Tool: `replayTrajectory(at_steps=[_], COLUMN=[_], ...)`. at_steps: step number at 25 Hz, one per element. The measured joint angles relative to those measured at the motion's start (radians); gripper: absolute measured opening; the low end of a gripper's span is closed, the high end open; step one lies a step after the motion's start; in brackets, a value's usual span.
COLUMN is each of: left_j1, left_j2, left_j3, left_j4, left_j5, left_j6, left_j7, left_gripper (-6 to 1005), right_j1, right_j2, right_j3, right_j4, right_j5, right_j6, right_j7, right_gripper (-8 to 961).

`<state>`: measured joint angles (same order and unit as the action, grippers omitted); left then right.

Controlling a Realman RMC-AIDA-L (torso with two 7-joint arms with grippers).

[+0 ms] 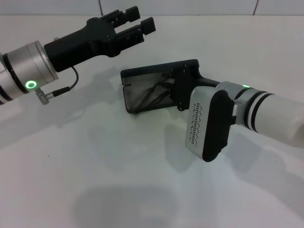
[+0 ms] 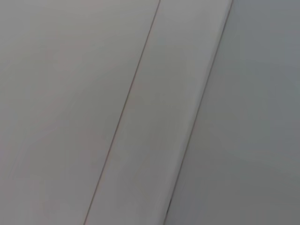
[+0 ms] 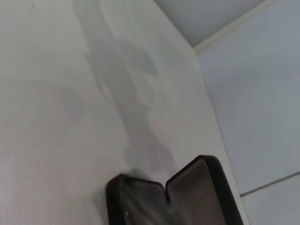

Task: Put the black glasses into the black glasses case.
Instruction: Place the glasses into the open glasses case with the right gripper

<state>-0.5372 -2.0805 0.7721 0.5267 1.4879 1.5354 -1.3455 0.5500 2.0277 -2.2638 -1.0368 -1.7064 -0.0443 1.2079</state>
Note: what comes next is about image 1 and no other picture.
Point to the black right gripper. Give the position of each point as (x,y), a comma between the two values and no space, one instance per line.
(187,80)

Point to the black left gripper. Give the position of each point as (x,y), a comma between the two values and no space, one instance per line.
(83,45)

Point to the black glasses case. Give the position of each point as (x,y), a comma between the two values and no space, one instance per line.
(142,71)

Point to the black glasses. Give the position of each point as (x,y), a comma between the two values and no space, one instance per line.
(155,87)

